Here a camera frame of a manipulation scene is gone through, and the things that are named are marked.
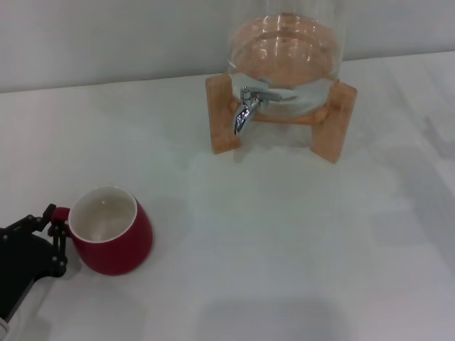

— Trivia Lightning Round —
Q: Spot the red ceramic cup white inside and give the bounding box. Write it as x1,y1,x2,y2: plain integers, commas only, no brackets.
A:
53,185,155,276

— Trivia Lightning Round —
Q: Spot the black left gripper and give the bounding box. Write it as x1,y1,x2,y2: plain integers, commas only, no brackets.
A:
0,203,68,315

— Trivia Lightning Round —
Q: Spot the chrome dispenser faucet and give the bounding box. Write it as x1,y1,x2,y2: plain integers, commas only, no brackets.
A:
232,85,282,136

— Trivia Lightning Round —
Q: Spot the wooden dispenser stand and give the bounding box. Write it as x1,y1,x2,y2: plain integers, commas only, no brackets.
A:
205,73,358,164

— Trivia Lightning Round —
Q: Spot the clear glass water dispenser jar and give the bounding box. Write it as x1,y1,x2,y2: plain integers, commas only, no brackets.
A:
224,0,345,118

